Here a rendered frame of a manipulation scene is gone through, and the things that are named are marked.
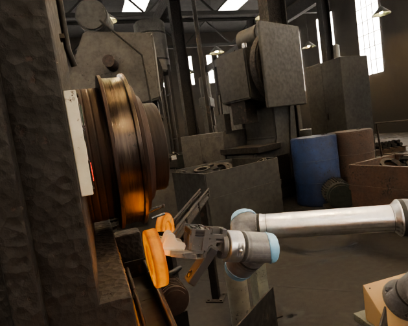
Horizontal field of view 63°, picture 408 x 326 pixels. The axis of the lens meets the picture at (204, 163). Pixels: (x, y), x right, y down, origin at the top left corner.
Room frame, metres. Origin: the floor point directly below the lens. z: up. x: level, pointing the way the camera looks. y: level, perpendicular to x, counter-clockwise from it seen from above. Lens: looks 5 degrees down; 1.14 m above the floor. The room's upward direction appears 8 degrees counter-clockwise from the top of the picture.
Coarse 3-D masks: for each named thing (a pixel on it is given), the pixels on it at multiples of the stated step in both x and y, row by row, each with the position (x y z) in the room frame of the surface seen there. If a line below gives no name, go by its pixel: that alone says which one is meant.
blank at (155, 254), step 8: (144, 232) 0.86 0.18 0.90; (152, 232) 0.85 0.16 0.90; (144, 240) 0.88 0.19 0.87; (152, 240) 0.82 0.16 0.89; (160, 240) 0.82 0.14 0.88; (144, 248) 0.91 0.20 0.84; (152, 248) 0.81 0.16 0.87; (160, 248) 0.81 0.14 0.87; (152, 256) 0.80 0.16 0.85; (160, 256) 0.80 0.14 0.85; (152, 264) 0.81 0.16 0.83; (160, 264) 0.79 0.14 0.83; (152, 272) 0.84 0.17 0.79; (160, 272) 0.79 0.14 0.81; (152, 280) 0.87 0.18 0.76; (160, 280) 0.80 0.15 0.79; (168, 280) 0.81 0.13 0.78
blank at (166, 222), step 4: (164, 216) 1.53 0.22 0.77; (168, 216) 1.58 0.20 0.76; (160, 220) 1.51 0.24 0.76; (164, 220) 1.53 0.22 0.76; (168, 220) 1.57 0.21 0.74; (172, 220) 1.61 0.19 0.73; (156, 224) 1.50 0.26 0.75; (160, 224) 1.49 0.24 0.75; (164, 224) 1.52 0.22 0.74; (168, 224) 1.59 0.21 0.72; (172, 224) 1.60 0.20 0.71; (156, 228) 1.49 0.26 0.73; (160, 228) 1.49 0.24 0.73; (164, 228) 1.51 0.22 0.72; (168, 228) 1.59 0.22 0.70; (172, 228) 1.60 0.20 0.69
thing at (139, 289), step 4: (140, 276) 1.15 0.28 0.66; (144, 276) 1.14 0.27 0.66; (136, 280) 1.12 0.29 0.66; (140, 280) 1.12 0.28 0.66; (144, 280) 1.11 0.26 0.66; (148, 280) 1.11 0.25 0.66; (136, 284) 1.09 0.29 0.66; (140, 284) 1.09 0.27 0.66; (144, 284) 1.08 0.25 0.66; (148, 284) 1.08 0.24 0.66; (136, 288) 1.06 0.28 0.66; (140, 288) 1.05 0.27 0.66; (144, 288) 1.05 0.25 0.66; (148, 288) 1.05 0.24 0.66; (152, 288) 1.04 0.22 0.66; (140, 292) 1.02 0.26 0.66; (144, 292) 1.02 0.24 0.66; (148, 292) 1.02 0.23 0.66; (152, 292) 1.01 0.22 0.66; (140, 296) 1.00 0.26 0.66; (144, 296) 0.99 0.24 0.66; (148, 296) 0.99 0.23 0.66; (152, 296) 0.99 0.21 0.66; (140, 300) 0.97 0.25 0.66
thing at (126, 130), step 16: (112, 80) 0.95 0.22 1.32; (112, 96) 0.88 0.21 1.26; (128, 96) 0.87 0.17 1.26; (112, 112) 0.85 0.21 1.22; (128, 112) 0.86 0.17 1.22; (128, 128) 0.84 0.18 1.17; (128, 144) 0.83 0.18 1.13; (128, 160) 0.83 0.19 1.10; (144, 160) 0.83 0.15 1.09; (128, 176) 0.83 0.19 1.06; (144, 176) 0.84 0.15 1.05; (128, 192) 0.85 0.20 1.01; (144, 192) 0.85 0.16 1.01; (128, 208) 0.88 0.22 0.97; (144, 208) 0.90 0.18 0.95
